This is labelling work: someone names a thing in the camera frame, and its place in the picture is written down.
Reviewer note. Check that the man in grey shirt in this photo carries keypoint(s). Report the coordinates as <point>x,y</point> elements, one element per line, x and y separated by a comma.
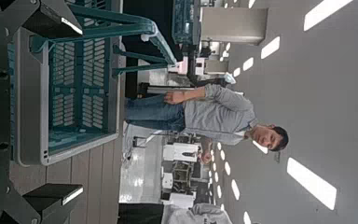
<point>214,115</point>

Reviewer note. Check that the white pink cabinet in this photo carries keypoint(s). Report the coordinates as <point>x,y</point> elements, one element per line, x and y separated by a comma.
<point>181,66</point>

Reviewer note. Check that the white hanging pillar block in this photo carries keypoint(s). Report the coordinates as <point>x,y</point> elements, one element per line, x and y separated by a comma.
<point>233,26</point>

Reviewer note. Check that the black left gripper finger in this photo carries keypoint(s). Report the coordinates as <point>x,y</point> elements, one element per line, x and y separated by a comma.
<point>54,196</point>
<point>56,23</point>

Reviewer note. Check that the white machine with black mark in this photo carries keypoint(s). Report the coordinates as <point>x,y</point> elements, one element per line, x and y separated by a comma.
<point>175,152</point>

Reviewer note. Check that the dark teal folding crate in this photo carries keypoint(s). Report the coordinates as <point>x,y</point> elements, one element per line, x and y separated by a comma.
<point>185,25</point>

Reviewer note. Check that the table with black cloth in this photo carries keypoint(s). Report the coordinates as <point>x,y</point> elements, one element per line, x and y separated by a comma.
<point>161,9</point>

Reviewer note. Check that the black metal frame rack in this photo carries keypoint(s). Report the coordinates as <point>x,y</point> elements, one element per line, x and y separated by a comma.
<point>185,175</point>

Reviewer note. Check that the white box machine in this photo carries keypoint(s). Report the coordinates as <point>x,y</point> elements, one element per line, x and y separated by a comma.
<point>180,199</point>

